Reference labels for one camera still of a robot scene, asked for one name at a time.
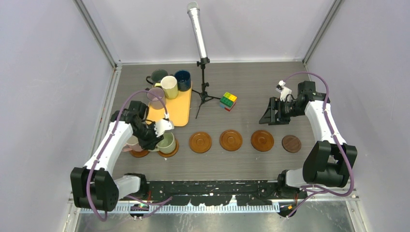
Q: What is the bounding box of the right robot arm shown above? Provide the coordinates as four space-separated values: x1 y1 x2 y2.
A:
259 80 357 199

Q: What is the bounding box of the aluminium frame rail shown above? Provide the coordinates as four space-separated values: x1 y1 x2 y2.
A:
68 179 360 215

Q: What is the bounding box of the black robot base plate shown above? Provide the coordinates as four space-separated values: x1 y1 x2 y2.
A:
131 180 307 206

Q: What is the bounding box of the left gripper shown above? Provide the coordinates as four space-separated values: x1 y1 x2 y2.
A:
133 121 164 150

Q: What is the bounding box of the black microphone tripod stand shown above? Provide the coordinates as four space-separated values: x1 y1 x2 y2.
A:
192 58 221 119

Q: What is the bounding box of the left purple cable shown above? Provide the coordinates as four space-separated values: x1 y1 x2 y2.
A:
86 90 174 222

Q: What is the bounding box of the colourful block cube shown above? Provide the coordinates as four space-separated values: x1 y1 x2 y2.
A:
220 92 237 112

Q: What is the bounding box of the navy blue cup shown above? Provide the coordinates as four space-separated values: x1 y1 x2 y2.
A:
174 70 191 92

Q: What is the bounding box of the purple cable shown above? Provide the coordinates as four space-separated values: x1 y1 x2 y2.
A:
281 71 356 219
86 90 174 222

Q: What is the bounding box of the light green mug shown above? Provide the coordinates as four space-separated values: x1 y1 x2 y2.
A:
149 132 176 155

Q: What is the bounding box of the pink white cup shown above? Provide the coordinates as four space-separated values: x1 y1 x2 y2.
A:
122 135 143 152

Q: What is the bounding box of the silver microphone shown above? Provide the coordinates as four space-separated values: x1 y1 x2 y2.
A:
187 1 208 59

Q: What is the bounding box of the yellow tray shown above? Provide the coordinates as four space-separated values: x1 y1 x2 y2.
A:
146 89 191 127

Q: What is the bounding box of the mauve purple cup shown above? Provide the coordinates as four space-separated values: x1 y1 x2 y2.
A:
146 87 166 110

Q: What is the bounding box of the cream yellow cup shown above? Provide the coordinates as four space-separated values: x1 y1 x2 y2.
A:
160 76 178 99

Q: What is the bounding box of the dark green mug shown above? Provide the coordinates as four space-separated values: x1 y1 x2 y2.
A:
146 69 168 85

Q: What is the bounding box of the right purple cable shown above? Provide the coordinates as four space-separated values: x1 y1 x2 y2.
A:
281 71 356 219

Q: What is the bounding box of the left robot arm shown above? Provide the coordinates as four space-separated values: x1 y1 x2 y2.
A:
70 101 163 212

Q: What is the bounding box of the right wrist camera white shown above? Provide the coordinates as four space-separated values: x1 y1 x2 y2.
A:
276 80 292 102

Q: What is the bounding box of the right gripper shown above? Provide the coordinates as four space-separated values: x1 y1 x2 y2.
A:
260 97 306 126

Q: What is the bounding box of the dark brown coaster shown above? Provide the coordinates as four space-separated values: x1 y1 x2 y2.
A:
281 135 302 153

